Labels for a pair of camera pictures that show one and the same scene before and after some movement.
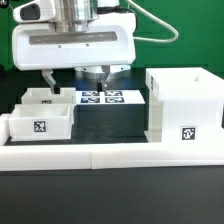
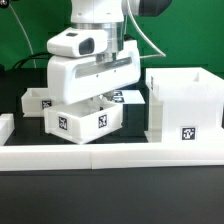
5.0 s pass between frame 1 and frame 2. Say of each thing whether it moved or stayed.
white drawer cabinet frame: stayed
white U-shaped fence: stayed
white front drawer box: moved
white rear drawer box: stayed
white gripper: moved
